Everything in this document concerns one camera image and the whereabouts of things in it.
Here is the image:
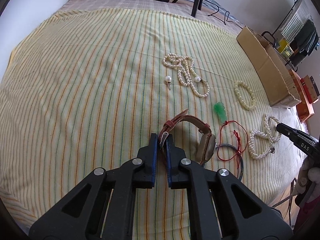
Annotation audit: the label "cardboard box tray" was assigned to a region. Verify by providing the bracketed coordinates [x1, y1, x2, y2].
[236, 27, 301, 108]

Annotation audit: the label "yellow box on rack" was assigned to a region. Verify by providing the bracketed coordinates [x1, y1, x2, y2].
[277, 38, 293, 59]

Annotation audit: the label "long pearl necklace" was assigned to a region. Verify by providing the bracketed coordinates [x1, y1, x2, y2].
[163, 52, 211, 99]

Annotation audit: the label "white gloved right hand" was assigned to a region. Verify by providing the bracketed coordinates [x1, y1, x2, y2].
[293, 157, 320, 203]

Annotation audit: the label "orange cloth covered table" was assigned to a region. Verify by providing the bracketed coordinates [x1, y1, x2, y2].
[289, 69, 315, 123]

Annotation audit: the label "pearl earring left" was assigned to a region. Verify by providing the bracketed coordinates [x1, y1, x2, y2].
[165, 76, 172, 90]

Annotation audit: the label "thin blue bangle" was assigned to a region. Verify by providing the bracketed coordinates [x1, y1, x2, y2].
[200, 144, 244, 181]

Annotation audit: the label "striped hanging towel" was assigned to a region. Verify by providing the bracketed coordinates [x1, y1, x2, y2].
[279, 0, 312, 43]

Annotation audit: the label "pearl earring right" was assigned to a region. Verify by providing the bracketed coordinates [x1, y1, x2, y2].
[194, 76, 207, 83]

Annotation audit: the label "twisted pearl necklace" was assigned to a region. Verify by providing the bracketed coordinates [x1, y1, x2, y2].
[248, 114, 283, 160]

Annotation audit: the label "brown strap wristwatch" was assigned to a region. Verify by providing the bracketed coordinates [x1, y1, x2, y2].
[158, 109, 216, 165]

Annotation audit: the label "yellow striped blanket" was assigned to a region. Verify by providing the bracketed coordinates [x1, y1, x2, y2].
[1, 8, 300, 227]

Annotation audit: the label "black clothes rack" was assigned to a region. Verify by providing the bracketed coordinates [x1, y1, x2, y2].
[261, 0, 320, 72]

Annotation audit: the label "dark hanging clothes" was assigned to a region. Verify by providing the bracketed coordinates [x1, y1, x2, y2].
[290, 20, 319, 68]

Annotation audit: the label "pearl bead bracelet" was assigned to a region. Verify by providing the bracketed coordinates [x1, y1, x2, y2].
[234, 80, 257, 111]

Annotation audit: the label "black power cable with switch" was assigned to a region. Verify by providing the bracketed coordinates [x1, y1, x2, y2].
[202, 0, 245, 29]

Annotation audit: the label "pearl earring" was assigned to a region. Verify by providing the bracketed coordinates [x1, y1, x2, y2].
[194, 76, 207, 83]
[165, 76, 172, 90]

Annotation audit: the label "stacked gift boxes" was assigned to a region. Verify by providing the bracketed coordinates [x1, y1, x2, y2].
[300, 75, 319, 103]

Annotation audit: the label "green jade pendant red cord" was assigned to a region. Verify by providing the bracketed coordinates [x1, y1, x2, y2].
[213, 101, 249, 162]

